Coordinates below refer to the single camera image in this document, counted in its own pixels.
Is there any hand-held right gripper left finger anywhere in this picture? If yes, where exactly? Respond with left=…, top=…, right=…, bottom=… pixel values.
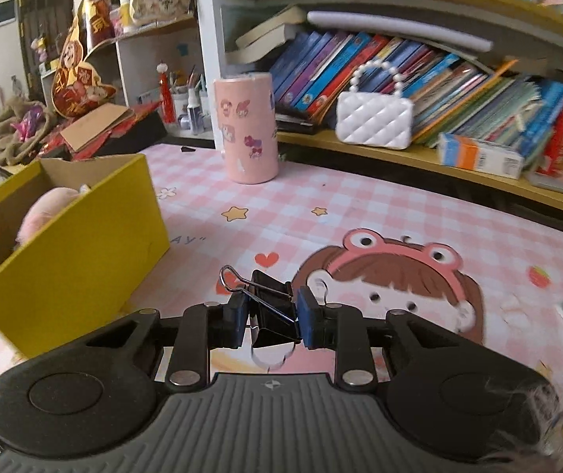
left=84, top=292, right=249, bottom=396

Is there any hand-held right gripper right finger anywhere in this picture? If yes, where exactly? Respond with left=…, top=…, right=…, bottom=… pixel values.
left=298, top=286, right=460, bottom=396

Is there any black binder clip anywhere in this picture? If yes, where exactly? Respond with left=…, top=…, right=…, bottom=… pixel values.
left=219, top=264, right=305, bottom=371

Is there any yellow cardboard box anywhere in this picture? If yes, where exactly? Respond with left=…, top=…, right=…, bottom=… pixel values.
left=0, top=153, right=172, bottom=360

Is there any large pink plush toy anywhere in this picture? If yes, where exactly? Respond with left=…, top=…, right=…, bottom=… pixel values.
left=14, top=186, right=91, bottom=248

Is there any pink checked printed tablecloth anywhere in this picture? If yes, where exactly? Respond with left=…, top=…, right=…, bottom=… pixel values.
left=0, top=143, right=563, bottom=391

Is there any wooden bookshelf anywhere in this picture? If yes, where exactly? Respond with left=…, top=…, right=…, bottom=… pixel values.
left=216, top=0, right=563, bottom=221

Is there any pink cylindrical container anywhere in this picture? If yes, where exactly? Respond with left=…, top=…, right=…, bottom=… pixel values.
left=212, top=71, right=280, bottom=186

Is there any black flat box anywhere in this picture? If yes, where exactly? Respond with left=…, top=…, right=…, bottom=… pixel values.
left=98, top=112, right=169, bottom=159

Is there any small clear spray bottle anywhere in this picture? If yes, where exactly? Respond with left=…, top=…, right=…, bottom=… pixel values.
left=186, top=89, right=204, bottom=135

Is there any orange and blue carton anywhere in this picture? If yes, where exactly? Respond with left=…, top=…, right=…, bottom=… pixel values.
left=436, top=132, right=527, bottom=180

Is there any red tassel ornament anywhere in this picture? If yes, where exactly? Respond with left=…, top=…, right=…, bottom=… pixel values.
left=156, top=62, right=177, bottom=124

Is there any brown cardboard sheet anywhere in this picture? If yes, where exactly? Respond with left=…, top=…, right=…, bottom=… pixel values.
left=59, top=103, right=137, bottom=153

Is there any row of colourful books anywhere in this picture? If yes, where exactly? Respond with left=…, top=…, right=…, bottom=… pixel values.
left=268, top=30, right=563, bottom=184

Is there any white shelf unit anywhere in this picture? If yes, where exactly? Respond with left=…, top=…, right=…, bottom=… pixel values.
left=40, top=0, right=229, bottom=149

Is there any stack of thick books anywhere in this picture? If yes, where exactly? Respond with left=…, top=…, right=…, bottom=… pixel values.
left=224, top=5, right=308, bottom=65

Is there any red cartoon figure decoration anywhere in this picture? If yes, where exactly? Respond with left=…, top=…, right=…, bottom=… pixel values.
left=50, top=0, right=117, bottom=119

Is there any brown fuzzy cloth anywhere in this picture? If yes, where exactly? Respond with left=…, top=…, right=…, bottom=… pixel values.
left=0, top=99, right=59, bottom=168

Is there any white foam tube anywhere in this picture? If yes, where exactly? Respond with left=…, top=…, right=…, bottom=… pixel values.
left=306, top=10, right=494, bottom=53

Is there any dark wooden door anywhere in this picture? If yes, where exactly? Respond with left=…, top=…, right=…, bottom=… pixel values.
left=15, top=0, right=74, bottom=90

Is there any white quilted pearl-handle handbag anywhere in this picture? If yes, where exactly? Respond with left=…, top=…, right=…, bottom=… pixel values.
left=335, top=59, right=415, bottom=151

